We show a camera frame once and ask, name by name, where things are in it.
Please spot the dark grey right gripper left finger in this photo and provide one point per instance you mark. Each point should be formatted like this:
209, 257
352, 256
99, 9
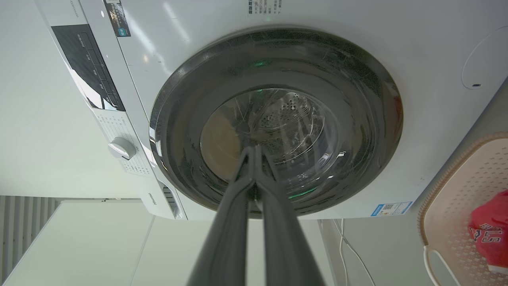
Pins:
230, 238

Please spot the silver washing machine control knob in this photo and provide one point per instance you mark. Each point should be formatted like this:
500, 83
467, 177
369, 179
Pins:
121, 148

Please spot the white front-load washing machine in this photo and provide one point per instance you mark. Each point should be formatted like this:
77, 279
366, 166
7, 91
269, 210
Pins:
397, 99

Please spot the beige perforated laundry basket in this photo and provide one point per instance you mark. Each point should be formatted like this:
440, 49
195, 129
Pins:
456, 214

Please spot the dark round washing machine door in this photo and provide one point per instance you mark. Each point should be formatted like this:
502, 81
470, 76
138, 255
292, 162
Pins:
357, 119

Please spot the grey ribbed radiator panel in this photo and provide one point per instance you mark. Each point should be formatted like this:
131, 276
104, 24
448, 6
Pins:
22, 222

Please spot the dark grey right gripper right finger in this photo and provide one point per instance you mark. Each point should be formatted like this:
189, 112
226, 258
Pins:
283, 242

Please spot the red printed garment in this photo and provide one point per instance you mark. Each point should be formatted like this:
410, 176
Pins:
491, 230

